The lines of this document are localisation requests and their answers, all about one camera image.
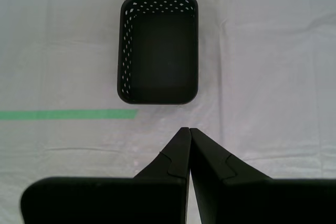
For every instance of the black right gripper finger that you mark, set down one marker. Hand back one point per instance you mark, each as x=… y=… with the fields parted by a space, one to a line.
x=105 y=200
x=262 y=203

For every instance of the long green tape line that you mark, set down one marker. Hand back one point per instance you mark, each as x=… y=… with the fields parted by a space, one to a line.
x=65 y=114

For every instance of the black perforated plastic basket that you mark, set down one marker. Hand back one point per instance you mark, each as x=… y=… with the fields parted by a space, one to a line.
x=162 y=51

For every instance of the white plastic table cover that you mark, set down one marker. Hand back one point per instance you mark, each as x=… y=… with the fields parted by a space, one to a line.
x=262 y=51

